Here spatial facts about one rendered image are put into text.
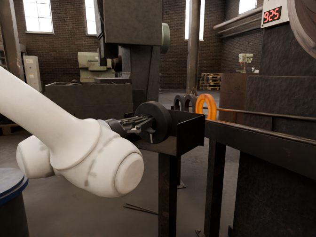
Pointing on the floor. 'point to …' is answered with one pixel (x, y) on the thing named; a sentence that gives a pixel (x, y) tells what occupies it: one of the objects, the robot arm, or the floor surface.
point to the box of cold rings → (92, 99)
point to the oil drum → (233, 95)
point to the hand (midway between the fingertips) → (152, 118)
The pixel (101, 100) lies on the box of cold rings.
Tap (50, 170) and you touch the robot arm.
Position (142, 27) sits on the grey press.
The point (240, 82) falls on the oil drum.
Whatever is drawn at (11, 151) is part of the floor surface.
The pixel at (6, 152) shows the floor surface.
